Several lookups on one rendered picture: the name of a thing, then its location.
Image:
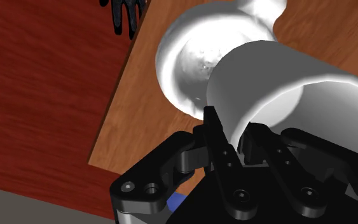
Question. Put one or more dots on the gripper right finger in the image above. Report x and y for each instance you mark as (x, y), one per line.
(285, 173)

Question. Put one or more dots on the white cup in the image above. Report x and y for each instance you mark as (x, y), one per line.
(259, 77)

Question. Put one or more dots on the brown wooden table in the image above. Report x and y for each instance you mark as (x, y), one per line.
(141, 124)

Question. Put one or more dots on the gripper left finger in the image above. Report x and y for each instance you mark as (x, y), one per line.
(222, 155)

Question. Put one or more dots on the blue object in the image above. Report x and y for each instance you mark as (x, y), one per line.
(175, 201)

